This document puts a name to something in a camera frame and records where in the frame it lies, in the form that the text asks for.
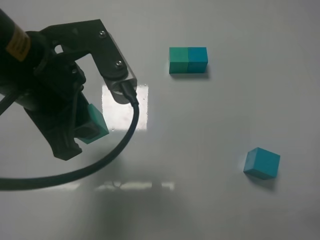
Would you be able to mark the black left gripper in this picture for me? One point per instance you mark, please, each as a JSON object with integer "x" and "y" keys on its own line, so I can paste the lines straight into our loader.
{"x": 46, "y": 81}

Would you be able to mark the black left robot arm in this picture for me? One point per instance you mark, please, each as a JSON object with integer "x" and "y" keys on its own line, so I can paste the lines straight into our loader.
{"x": 7, "y": 74}

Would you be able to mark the green template block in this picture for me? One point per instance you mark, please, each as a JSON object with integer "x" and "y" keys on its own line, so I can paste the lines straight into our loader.
{"x": 178, "y": 60}

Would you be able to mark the blue template block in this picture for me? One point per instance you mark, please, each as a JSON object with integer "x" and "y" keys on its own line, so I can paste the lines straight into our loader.
{"x": 197, "y": 60}

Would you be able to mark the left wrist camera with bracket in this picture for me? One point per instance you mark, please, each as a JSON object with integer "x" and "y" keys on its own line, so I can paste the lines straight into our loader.
{"x": 79, "y": 39}

